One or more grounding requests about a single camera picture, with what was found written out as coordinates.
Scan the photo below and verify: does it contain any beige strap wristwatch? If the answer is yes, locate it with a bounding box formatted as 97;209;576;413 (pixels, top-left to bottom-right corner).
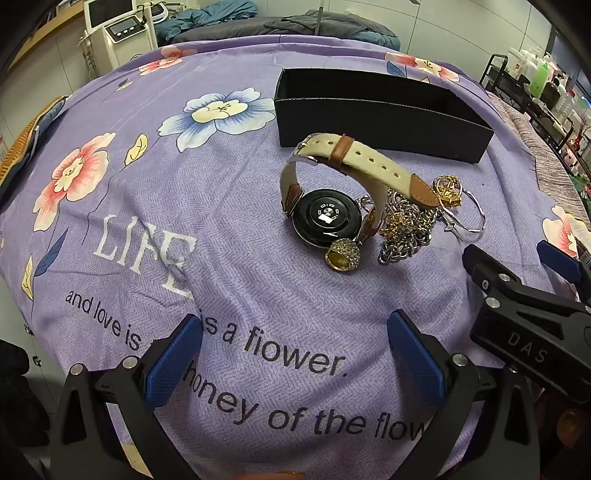
279;133;441;245

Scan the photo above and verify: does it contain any black rectangular box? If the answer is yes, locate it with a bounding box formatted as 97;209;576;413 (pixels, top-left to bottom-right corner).
274;68;495;166

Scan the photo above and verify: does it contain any dark grey blanket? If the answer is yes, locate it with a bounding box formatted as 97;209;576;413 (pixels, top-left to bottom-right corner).
173;9;393;45

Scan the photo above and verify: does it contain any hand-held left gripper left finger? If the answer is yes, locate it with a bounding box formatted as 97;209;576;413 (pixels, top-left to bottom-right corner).
51;314;205;480

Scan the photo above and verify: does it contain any green bottle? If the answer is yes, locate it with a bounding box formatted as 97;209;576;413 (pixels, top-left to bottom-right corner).
529;58;555;96

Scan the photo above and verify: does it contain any black trolley rack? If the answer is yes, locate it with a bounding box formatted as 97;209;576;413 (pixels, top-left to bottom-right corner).
480;46;591;185

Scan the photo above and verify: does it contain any silver chain necklace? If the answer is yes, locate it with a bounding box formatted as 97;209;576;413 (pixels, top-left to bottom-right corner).
378;187;441;265

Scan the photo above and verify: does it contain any purple floral bedsheet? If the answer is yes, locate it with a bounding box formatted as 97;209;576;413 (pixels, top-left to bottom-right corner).
0;34;588;480

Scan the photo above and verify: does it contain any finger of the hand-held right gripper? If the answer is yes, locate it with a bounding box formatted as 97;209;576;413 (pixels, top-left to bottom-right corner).
536;240;591;301
462;244;591;404

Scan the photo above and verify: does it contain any woven cushion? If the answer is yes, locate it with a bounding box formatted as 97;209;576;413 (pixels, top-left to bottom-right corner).
0;95;68;185

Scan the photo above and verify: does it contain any silver bangle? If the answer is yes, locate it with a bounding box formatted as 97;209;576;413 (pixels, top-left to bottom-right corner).
441;187;486;241

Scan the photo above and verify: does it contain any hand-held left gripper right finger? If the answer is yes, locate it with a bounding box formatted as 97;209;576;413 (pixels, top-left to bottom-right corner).
387;309;546;480

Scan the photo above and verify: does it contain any gold star pendant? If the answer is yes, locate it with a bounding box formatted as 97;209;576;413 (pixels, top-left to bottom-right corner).
431;175;465;208

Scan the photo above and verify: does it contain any gold rhinestone ring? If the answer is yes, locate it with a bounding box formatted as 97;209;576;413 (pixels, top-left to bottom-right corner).
327;239;365;272

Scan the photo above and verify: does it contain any grey pink knitted blanket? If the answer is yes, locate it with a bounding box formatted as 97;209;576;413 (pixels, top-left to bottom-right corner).
489;90;591;217

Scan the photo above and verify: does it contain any white beauty machine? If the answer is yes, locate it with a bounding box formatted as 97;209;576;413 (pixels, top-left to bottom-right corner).
83;0;153;70

